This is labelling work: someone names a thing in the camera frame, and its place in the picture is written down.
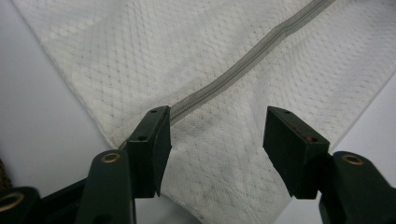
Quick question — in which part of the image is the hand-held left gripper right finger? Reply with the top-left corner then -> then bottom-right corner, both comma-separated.
262,105 -> 331,200

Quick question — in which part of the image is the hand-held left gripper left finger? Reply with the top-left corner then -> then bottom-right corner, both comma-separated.
125,105 -> 173,199

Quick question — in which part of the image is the white table board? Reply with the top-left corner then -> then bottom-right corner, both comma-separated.
0,0 -> 396,224

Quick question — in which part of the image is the brown woven basket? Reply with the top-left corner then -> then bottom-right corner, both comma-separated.
0,158 -> 13,190

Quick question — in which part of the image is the white mesh laundry bag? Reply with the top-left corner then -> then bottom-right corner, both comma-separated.
12,0 -> 396,224

